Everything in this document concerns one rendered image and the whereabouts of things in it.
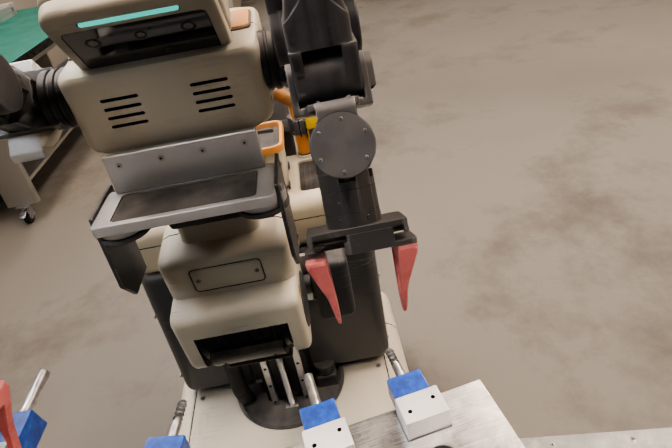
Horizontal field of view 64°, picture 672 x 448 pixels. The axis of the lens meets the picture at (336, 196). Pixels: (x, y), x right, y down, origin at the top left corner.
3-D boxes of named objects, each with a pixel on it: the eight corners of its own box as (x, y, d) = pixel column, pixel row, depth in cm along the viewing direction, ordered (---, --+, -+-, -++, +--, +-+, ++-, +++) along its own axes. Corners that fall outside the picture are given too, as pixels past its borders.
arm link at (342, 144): (366, 51, 57) (285, 67, 57) (377, 26, 45) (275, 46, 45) (387, 164, 58) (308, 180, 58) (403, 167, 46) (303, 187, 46)
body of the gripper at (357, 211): (411, 235, 53) (397, 161, 53) (309, 255, 53) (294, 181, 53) (401, 226, 60) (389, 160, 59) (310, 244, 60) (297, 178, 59)
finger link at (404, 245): (431, 314, 54) (414, 222, 53) (360, 328, 54) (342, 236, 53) (419, 296, 61) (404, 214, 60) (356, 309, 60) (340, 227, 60)
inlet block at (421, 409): (372, 369, 71) (367, 340, 68) (408, 358, 72) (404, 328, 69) (410, 456, 60) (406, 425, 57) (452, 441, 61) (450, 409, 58)
